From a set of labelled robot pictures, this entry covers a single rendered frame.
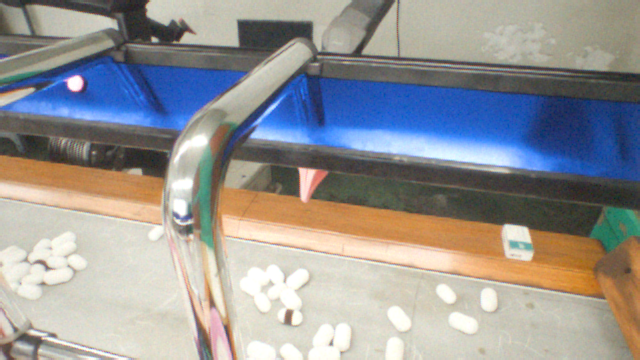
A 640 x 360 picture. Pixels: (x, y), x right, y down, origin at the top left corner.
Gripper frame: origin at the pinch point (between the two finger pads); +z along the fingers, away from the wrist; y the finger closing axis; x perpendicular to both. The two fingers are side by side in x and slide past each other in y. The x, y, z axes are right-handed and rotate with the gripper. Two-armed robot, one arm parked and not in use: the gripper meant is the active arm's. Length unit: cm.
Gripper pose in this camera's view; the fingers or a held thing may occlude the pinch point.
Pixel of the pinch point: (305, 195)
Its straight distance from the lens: 58.8
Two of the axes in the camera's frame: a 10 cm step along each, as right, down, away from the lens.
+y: 9.7, 1.4, -2.2
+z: -2.0, 9.4, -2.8
